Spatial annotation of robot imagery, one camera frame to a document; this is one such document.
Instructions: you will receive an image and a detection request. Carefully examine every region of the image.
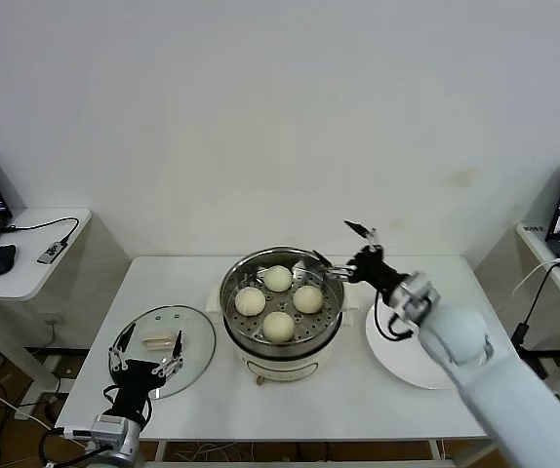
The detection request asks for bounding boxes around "white rounded side table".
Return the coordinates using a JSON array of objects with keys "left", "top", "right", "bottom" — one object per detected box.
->
[{"left": 0, "top": 208, "right": 94, "bottom": 420}]

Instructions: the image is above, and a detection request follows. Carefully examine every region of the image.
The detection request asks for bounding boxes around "white electric cooker pot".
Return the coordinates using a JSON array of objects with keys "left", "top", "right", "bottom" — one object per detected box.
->
[{"left": 205, "top": 282, "right": 360, "bottom": 386}]

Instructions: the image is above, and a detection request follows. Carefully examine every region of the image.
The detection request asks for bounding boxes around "black power adapter cable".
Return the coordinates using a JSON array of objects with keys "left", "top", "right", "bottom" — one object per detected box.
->
[{"left": 511, "top": 265, "right": 560, "bottom": 352}]

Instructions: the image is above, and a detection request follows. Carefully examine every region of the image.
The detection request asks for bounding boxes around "round glass pot lid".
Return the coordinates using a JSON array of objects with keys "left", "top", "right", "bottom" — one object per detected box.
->
[{"left": 109, "top": 304, "right": 217, "bottom": 401}]

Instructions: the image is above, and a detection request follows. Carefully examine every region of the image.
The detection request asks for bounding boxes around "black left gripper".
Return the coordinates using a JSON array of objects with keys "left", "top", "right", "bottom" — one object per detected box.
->
[{"left": 102, "top": 324, "right": 185, "bottom": 416}]

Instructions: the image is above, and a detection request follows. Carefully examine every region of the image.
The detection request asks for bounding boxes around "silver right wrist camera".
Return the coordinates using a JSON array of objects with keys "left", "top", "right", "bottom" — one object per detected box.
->
[{"left": 389, "top": 272, "right": 441, "bottom": 318}]

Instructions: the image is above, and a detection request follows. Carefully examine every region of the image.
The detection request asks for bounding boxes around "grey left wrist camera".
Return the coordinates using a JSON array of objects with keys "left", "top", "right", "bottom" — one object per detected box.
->
[{"left": 62, "top": 413, "right": 130, "bottom": 445}]

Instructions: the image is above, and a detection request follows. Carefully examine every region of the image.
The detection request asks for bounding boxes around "perforated steel steamer basket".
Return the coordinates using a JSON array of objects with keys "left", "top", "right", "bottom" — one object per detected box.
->
[{"left": 220, "top": 248, "right": 346, "bottom": 345}]

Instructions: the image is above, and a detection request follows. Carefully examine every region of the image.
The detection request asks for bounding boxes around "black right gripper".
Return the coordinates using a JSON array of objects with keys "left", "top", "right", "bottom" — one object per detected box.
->
[{"left": 311, "top": 219, "right": 407, "bottom": 299}]

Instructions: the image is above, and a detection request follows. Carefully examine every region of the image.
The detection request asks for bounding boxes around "white laptop cable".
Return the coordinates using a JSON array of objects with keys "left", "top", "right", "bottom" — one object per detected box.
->
[{"left": 512, "top": 257, "right": 560, "bottom": 298}]

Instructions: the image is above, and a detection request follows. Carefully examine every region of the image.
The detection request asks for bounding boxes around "round white plate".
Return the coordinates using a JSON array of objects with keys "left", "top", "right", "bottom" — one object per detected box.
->
[{"left": 365, "top": 290, "right": 483, "bottom": 390}]

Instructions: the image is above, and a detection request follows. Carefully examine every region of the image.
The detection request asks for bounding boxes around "black usb hub cable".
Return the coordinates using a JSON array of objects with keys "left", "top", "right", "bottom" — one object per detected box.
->
[{"left": 0, "top": 216, "right": 80, "bottom": 245}]

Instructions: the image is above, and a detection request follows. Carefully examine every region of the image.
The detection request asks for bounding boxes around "white steamed baozi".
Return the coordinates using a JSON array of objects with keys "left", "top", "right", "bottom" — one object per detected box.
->
[
  {"left": 263, "top": 264, "right": 293, "bottom": 293},
  {"left": 234, "top": 286, "right": 266, "bottom": 317},
  {"left": 261, "top": 310, "right": 296, "bottom": 342},
  {"left": 292, "top": 285, "right": 325, "bottom": 314}
]

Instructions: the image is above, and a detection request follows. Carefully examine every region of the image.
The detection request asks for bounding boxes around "grey usb hub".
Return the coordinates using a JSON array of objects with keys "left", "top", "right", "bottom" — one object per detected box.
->
[{"left": 36, "top": 239, "right": 68, "bottom": 266}]

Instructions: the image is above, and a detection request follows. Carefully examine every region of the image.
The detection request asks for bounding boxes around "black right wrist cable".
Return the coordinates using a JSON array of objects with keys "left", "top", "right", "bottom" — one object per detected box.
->
[{"left": 373, "top": 292, "right": 416, "bottom": 340}]

